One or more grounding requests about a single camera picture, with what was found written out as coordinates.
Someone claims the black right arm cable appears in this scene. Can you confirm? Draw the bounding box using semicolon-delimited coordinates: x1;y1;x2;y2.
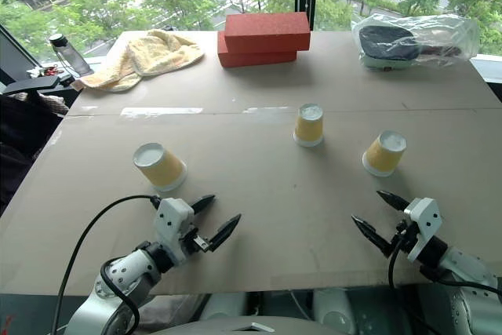
387;232;502;297

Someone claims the pale yellow towel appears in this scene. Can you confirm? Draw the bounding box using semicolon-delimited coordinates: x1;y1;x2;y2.
73;29;206;93

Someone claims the white device in bag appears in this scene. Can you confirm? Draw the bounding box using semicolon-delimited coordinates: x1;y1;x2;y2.
360;53;417;73

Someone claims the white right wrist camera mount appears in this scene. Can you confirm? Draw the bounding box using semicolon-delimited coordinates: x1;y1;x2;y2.
402;197;443;262

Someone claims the clear water bottle black lid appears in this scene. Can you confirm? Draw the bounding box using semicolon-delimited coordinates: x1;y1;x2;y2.
48;33;96;78

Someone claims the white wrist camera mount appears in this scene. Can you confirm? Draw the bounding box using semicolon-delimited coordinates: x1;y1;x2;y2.
155;197;196;264
402;197;443;262

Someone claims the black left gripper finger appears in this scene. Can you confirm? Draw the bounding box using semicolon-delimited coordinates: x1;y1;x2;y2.
206;213;242;253
190;194;216;215

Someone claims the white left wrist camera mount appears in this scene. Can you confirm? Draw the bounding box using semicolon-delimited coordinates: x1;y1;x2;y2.
155;197;196;264

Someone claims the pale rounded robot leg shell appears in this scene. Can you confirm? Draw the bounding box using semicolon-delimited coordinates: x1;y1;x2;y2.
200;292;247;322
311;288;356;334

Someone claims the black chair armrest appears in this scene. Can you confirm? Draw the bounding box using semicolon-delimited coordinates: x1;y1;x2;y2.
0;73;76;97

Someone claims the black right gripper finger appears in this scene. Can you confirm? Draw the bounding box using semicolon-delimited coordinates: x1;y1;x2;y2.
351;214;395;258
376;189;409;213

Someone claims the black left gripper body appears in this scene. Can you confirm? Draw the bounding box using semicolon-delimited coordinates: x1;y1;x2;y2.
180;224;213;257

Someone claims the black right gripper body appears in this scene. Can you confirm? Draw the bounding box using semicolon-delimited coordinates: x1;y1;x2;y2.
385;209;420;260

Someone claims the clear plastic bag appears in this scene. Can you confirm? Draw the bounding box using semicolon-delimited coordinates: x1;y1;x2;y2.
350;13;481;72

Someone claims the red foam brick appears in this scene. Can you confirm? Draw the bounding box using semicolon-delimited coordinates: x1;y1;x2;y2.
224;12;311;55
216;31;298;70

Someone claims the black padded item in bag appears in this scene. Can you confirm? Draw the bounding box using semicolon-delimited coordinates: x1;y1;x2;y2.
358;25;423;62

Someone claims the dark office chair seat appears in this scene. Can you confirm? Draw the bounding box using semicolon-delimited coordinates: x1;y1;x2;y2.
0;92;68;213

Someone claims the yellow paper cup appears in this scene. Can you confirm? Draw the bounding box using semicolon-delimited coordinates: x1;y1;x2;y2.
361;129;408;178
293;103;326;147
132;142;187;191

